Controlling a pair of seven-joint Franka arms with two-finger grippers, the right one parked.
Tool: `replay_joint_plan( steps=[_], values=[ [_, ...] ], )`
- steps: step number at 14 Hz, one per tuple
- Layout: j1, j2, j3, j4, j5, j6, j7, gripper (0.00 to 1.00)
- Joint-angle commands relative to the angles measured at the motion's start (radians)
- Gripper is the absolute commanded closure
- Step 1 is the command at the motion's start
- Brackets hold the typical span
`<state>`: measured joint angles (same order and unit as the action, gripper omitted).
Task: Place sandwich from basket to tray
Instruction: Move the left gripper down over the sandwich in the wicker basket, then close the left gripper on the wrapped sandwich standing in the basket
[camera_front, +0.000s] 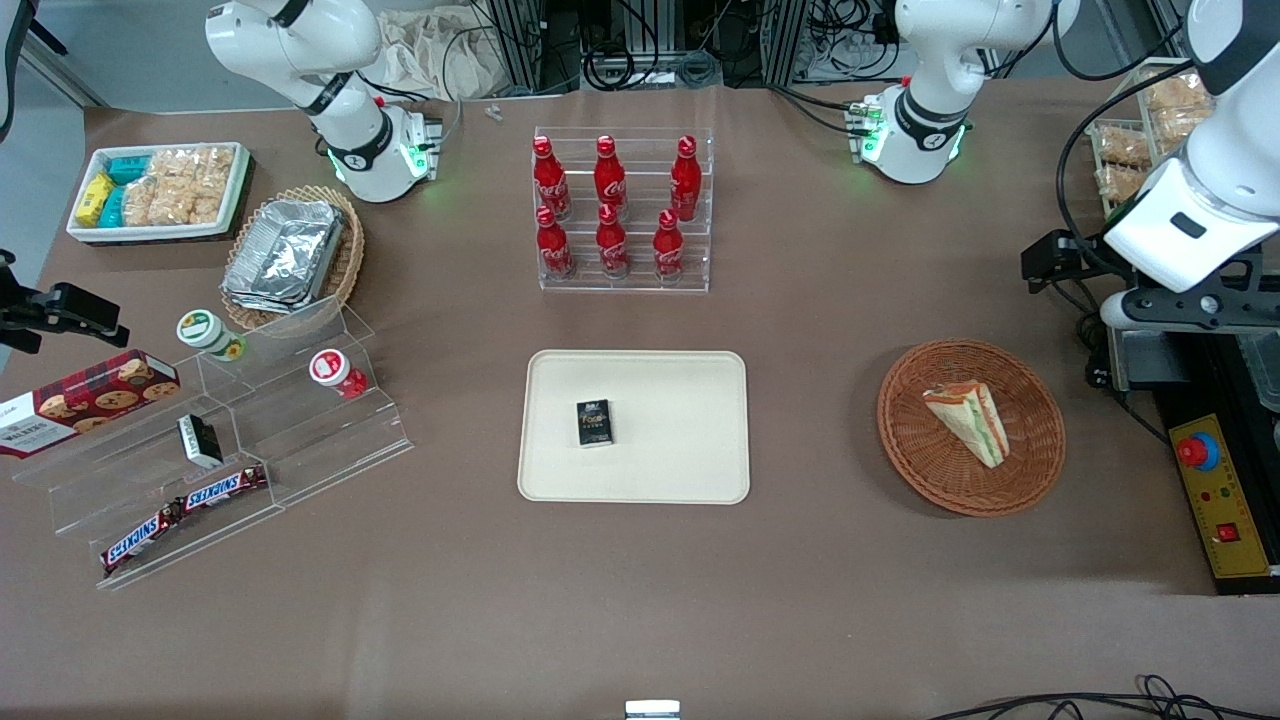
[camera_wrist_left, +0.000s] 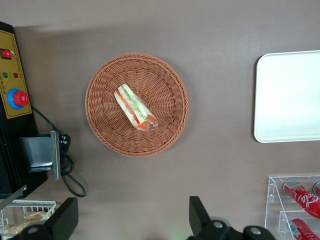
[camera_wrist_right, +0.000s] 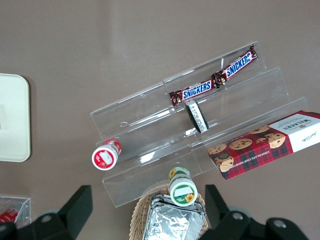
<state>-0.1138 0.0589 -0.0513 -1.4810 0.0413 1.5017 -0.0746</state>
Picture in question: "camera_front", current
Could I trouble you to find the clear acrylic stepped stand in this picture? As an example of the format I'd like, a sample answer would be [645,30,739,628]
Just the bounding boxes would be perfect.
[10,295,416,592]

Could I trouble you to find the beige cloth bag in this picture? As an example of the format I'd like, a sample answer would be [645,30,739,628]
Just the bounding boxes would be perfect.
[374,8,522,102]

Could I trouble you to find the clear plastic container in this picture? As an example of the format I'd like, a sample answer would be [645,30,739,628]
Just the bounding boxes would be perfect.
[1238,334,1280,414]

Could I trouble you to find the white wire basket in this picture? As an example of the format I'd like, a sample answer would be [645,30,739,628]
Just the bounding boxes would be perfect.
[1084,57,1217,220]

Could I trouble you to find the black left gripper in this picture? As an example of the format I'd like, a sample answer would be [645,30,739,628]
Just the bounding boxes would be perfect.
[1021,233,1280,302]

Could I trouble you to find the black curved stand leg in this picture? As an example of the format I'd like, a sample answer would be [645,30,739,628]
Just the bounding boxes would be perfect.
[0,0,70,142]

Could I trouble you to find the black machine base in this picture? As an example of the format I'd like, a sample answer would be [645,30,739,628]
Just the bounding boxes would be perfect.
[1105,325,1280,599]

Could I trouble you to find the yellow snack packet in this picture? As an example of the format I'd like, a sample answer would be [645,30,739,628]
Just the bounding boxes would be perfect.
[74,171,117,227]

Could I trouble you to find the red Coca-Cola bottle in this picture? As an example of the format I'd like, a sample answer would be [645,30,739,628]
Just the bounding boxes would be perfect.
[535,205,577,282]
[652,208,687,285]
[594,135,630,223]
[669,135,704,223]
[532,135,572,222]
[595,203,632,280]

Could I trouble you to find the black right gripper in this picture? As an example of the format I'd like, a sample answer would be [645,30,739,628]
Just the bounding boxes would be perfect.
[0,249,132,354]

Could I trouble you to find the aluminium frame with cables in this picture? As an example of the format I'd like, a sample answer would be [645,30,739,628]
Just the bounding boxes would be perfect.
[488,0,813,97]

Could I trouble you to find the green lid yogurt cup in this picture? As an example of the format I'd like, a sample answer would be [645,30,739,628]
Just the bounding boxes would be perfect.
[176,309,249,364]

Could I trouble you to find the black table cable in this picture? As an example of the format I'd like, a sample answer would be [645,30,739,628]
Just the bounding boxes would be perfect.
[1074,284,1172,447]

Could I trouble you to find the clear rice cracker bag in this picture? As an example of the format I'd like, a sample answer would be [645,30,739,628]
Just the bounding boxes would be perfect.
[186,147,237,225]
[121,149,193,228]

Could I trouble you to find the stacked aluminium foil trays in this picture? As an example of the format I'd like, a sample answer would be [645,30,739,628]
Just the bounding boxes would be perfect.
[221,199,347,317]

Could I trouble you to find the clear acrylic bottle rack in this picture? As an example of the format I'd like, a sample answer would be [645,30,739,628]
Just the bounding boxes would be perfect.
[533,127,714,295]

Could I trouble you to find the beige plastic tray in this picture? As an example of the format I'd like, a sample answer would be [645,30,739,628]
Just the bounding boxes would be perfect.
[517,349,751,505]

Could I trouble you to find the clear bread snack bag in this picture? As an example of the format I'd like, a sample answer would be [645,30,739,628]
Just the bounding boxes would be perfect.
[1096,164,1147,205]
[1142,71,1214,152]
[1096,124,1152,170]

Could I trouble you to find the small black white box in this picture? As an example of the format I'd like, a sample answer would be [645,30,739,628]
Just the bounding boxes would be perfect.
[176,412,225,470]

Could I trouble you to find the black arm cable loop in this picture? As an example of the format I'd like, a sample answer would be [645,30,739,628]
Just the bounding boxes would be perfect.
[1054,64,1197,277]

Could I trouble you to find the red emergency stop button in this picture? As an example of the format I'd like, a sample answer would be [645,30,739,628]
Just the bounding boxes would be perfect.
[1175,431,1222,472]

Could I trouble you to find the oval light wicker basket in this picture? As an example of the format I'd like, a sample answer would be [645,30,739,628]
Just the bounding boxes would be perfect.
[221,184,367,332]

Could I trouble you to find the red Walkers cookie box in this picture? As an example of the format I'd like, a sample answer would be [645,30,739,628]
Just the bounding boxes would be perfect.
[0,349,182,460]

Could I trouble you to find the small black box with print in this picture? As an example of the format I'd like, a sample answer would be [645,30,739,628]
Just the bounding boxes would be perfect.
[575,399,615,449]

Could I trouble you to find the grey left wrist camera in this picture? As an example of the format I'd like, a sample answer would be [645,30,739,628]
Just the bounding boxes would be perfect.
[1099,291,1280,334]

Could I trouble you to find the Snickers chocolate bar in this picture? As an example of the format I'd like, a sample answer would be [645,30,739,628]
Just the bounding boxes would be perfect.
[179,463,270,514]
[99,499,188,578]

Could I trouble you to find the yellow control panel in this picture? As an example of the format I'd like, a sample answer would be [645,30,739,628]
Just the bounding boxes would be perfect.
[1167,412,1277,582]

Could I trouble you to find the red lid yogurt cup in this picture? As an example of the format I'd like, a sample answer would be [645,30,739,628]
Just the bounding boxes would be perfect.
[307,347,370,402]

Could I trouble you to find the white plastic bin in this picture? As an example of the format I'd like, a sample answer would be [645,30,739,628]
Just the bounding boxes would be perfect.
[66,141,252,245]

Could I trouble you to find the black floor cables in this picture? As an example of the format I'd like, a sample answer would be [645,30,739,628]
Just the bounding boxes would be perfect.
[924,674,1280,720]

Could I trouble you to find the triangle sandwich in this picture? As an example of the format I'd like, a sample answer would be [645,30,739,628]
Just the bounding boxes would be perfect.
[921,380,1011,470]

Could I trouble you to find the round brown wicker basket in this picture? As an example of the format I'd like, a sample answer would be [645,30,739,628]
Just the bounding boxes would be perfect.
[877,339,1067,518]

